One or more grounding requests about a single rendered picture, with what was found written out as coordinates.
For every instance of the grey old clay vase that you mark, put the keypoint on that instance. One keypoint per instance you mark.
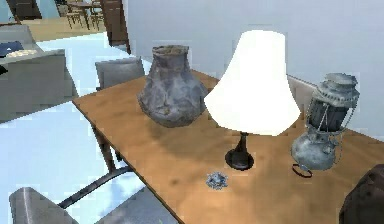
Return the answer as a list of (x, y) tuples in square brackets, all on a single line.
[(171, 93)]

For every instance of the brown wooden table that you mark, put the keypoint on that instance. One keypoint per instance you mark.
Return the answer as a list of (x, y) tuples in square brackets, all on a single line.
[(186, 156)]

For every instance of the white shade table lamp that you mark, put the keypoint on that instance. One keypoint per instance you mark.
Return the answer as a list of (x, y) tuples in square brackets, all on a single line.
[(253, 90)]

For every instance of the small grey spiky object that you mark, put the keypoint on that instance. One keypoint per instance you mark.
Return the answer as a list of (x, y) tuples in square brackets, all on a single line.
[(216, 180)]

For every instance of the dark brown wooden door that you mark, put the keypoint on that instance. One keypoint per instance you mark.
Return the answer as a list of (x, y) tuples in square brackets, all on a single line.
[(115, 23)]

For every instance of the grey metal oil lantern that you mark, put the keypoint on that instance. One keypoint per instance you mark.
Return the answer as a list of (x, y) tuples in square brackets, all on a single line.
[(320, 133)]

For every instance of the brown dining table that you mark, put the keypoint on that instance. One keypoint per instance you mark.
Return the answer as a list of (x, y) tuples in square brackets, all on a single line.
[(81, 8)]

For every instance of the brown dining chair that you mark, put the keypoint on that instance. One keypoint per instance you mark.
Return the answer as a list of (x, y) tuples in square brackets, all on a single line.
[(74, 15)]

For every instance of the grey sofa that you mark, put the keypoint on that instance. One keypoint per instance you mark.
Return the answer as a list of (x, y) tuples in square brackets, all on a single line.
[(30, 80)]

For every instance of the dark brown round object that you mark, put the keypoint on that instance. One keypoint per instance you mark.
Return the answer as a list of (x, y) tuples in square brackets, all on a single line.
[(365, 198)]

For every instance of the dark blue flat cushion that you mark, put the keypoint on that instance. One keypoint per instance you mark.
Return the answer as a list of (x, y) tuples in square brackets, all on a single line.
[(10, 47)]

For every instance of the dark brown cabinet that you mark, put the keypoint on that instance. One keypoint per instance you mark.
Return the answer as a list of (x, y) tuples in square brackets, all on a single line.
[(23, 8)]

